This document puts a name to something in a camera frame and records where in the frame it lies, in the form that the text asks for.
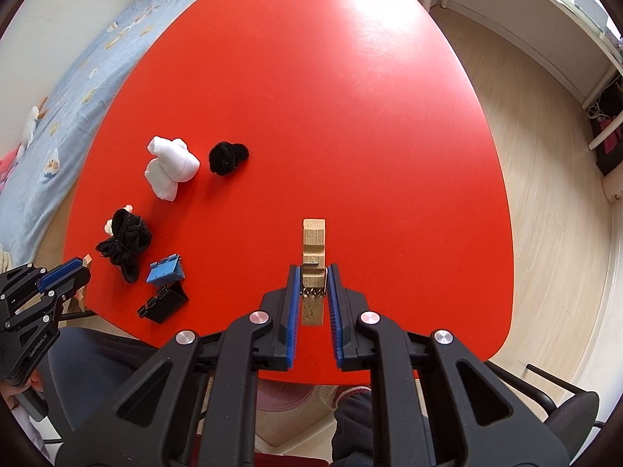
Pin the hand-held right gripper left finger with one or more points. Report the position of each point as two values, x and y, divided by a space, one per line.
291 316

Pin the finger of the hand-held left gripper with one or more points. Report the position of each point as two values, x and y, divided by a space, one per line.
63 273
48 307

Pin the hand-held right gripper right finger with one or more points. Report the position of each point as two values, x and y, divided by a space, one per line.
333 316

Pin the wooden block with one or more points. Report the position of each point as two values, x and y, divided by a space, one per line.
75 304
314 241

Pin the small white plush toy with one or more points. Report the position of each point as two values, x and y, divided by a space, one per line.
108 226

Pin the black cloth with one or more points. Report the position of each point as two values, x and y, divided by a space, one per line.
126 241

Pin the pink trash bin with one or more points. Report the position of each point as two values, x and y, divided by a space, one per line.
287 396

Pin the blue plastic clip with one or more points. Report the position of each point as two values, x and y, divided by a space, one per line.
164 270

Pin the black plastic clip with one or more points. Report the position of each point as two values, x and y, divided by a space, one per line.
163 304

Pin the white sock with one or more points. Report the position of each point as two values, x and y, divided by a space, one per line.
170 165

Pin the black fuzzy ball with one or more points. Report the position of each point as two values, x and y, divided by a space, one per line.
226 157

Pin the person's left forearm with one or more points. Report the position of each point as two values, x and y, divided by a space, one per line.
22 430

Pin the person's left leg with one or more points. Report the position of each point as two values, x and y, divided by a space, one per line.
97 365

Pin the person's leg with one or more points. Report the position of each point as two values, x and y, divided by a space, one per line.
353 428
97 365

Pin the person's right shoe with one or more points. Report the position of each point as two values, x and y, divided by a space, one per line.
348 393

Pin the person's right leg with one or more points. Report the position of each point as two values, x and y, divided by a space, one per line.
353 428

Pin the pink plush toy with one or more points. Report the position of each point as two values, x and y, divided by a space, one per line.
7 168

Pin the light blue printed blanket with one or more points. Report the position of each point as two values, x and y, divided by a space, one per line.
73 107

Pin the black office chair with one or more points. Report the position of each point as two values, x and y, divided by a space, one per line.
569 413

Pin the white waste bin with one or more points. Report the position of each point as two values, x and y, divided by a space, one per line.
614 190

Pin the black storage box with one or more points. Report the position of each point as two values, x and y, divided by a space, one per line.
608 158

